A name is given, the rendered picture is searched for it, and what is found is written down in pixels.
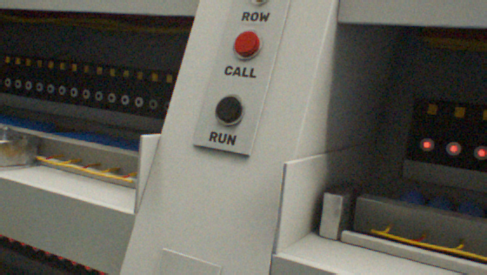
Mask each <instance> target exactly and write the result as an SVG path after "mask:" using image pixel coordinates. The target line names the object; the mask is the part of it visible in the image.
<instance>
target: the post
mask: <svg viewBox="0 0 487 275"><path fill-rule="evenodd" d="M232 1H233V0H200V2H199V5H198V7H197V15H196V17H195V20H194V23H193V25H192V28H191V33H190V38H189V41H188V43H187V46H186V51H185V54H184V56H183V61H182V63H181V69H180V71H179V74H178V78H177V81H176V87H175V90H174V92H173V94H172V98H171V100H170V108H169V109H168V112H167V115H166V118H165V121H164V126H163V130H162V133H161V136H160V138H159V143H158V147H157V151H156V153H155V156H154V158H153V165H152V166H151V170H150V174H149V176H148V180H147V185H146V186H145V190H144V192H143V197H142V203H141V204H140V208H139V210H138V214H137V217H136V223H135V225H134V228H133V232H132V233H131V236H130V241H129V246H128V249H127V252H126V254H125V257H124V260H123V266H122V270H121V272H120V275H156V274H157V267H158V264H159V261H160V258H161V255H162V253H163V248H165V249H169V250H171V251H174V252H177V253H182V254H185V255H187V256H190V257H192V258H198V259H202V260H203V261H206V262H208V263H211V264H213V265H220V266H221V267H222V268H221V271H220V274H219V275H270V265H271V259H272V254H273V246H274V234H275V228H276V221H277V209H278V203H279V192H280V185H281V179H282V173H283V167H284V163H285V162H289V161H291V160H296V159H299V158H307V157H311V156H314V155H317V154H320V153H327V152H330V151H336V150H340V149H343V148H350V147H352V146H356V145H359V144H365V143H371V148H370V162H369V168H368V172H367V178H366V183H365V188H364V193H366V191H367V187H368V183H369V180H370V170H371V166H372V163H373V159H374V156H375V148H376V145H377V139H378V135H379V132H380V128H381V120H382V117H383V114H384V107H385V104H386V99H387V92H388V89H389V86H390V79H391V76H392V71H393V68H394V61H395V57H396V54H397V47H398V44H399V40H400V36H401V29H402V25H383V24H369V25H366V24H347V23H339V22H338V21H337V14H338V8H339V3H340V0H290V6H289V9H288V12H287V16H286V18H285V24H284V29H283V33H282V36H281V38H280V42H279V47H278V50H277V55H276V59H275V62H274V67H273V71H272V73H271V77H270V82H269V85H268V90H267V94H266V97H265V100H264V105H263V110H262V114H261V117H260V120H259V123H258V127H257V134H256V136H255V140H254V143H253V146H252V149H251V154H250V156H248V155H244V154H241V153H232V152H228V151H220V150H217V149H213V148H204V147H201V146H196V145H193V144H192V143H193V140H194V137H195V135H196V131H197V125H198V121H199V119H200V116H201V113H202V110H203V103H204V100H205V98H206V94H207V92H208V87H209V83H210V79H211V77H212V73H213V70H214V65H215V62H216V60H217V55H218V52H219V46H220V44H221V41H222V39H223V34H224V28H225V25H226V22H227V20H228V16H229V14H230V7H231V4H232Z"/></svg>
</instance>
